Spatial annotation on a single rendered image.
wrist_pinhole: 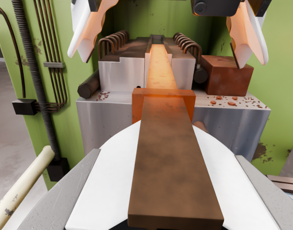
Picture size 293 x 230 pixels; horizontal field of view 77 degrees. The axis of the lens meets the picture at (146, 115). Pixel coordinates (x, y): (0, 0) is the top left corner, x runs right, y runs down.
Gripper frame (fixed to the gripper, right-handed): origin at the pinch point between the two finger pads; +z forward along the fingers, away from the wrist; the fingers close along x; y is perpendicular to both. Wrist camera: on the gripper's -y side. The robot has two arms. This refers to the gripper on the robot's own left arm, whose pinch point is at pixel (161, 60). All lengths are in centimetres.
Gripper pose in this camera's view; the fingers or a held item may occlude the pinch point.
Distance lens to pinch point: 19.5
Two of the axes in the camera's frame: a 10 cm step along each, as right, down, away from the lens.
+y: -0.5, 8.4, -5.4
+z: 0.0, 5.4, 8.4
